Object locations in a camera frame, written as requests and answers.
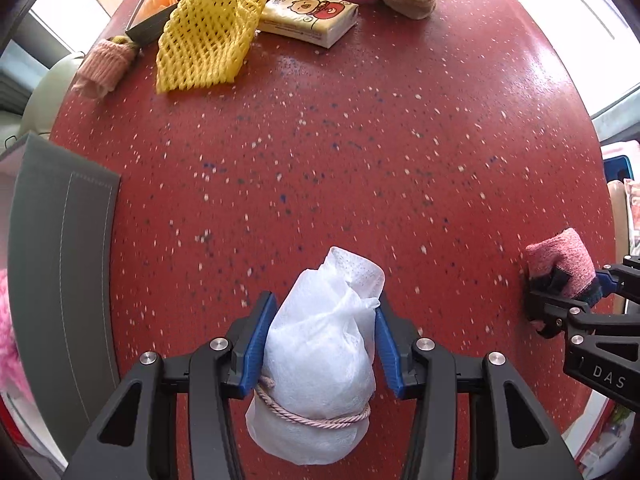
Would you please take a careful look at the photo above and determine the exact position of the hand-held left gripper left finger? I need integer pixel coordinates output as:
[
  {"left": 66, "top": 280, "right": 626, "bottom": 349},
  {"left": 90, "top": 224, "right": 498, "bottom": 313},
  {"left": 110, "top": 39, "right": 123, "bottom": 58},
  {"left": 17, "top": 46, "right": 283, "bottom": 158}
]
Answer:
[{"left": 62, "top": 291, "right": 278, "bottom": 480}]

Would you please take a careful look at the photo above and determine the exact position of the grey storage box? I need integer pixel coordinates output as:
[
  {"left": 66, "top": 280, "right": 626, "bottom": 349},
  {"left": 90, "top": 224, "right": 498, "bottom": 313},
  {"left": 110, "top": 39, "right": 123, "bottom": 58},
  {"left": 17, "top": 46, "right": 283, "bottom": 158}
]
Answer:
[{"left": 0, "top": 132, "right": 122, "bottom": 462}]

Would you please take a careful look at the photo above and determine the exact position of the yellow foam fruit net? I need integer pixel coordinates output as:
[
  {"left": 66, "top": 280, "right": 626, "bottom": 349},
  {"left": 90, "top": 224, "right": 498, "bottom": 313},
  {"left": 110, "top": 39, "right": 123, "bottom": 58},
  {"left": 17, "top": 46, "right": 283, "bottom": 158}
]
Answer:
[{"left": 155, "top": 0, "right": 272, "bottom": 95}]

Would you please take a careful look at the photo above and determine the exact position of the beige sofa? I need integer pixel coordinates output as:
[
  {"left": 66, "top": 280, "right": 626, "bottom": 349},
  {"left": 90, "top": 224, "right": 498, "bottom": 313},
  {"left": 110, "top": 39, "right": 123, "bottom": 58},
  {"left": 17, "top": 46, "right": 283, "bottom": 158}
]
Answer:
[{"left": 0, "top": 50, "right": 87, "bottom": 142}]

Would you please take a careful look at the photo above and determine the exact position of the light pink yellow sock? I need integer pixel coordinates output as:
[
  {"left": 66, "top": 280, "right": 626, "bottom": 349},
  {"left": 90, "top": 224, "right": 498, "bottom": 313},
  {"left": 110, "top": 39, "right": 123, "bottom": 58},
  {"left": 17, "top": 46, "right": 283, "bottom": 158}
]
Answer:
[{"left": 71, "top": 36, "right": 141, "bottom": 100}]

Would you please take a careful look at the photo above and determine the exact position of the pink fluffy chenille cloth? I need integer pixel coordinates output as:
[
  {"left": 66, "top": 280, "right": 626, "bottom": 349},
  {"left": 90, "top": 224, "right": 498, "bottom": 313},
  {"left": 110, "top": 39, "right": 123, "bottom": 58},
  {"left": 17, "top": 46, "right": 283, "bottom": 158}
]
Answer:
[{"left": 0, "top": 269, "right": 23, "bottom": 393}]

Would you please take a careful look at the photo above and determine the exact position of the dark green storage box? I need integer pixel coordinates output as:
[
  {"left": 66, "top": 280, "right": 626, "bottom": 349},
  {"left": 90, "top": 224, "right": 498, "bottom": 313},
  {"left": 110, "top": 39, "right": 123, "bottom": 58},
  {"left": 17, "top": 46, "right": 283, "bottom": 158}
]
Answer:
[{"left": 125, "top": 0, "right": 381, "bottom": 45}]

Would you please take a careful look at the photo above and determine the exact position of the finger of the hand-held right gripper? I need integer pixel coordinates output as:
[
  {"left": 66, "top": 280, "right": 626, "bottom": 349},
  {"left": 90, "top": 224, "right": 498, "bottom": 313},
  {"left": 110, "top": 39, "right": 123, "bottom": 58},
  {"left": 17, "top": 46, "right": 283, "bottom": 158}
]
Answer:
[
  {"left": 595, "top": 255, "right": 640, "bottom": 304},
  {"left": 524, "top": 271, "right": 640, "bottom": 340}
]

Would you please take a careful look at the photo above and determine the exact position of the white cloth bundle pink cord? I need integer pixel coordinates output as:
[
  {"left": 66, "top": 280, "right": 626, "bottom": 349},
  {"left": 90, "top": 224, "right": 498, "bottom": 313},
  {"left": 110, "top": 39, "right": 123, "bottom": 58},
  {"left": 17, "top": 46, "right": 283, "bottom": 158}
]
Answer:
[{"left": 245, "top": 246, "right": 387, "bottom": 466}]

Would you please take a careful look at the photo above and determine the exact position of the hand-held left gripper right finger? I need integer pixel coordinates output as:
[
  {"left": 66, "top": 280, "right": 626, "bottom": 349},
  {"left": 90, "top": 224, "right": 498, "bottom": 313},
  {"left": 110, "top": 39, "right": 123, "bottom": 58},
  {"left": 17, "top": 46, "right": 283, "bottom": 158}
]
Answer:
[{"left": 374, "top": 302, "right": 583, "bottom": 480}]

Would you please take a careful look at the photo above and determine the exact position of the blue white plastic container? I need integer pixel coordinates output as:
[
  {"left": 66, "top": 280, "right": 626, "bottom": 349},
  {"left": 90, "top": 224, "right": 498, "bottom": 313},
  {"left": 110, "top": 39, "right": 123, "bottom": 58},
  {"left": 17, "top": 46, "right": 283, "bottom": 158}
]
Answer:
[{"left": 602, "top": 154, "right": 640, "bottom": 184}]

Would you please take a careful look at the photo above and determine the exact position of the white cartoon tissue pack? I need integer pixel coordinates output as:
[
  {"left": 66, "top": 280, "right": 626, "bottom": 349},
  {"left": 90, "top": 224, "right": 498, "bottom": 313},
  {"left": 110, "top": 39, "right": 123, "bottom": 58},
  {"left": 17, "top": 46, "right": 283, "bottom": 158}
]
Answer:
[{"left": 257, "top": 0, "right": 360, "bottom": 50}]

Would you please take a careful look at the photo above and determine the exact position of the orange cloth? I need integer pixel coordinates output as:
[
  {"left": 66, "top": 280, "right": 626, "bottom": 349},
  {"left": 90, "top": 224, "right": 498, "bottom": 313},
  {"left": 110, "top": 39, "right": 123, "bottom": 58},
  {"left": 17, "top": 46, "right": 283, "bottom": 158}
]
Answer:
[{"left": 134, "top": 0, "right": 180, "bottom": 23}]

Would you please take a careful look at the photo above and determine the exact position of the pink sock with navy cuff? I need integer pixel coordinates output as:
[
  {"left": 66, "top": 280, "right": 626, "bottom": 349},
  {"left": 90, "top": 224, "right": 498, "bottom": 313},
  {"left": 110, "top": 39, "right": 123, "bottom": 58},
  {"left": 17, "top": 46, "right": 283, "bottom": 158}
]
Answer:
[{"left": 525, "top": 227, "right": 604, "bottom": 307}]

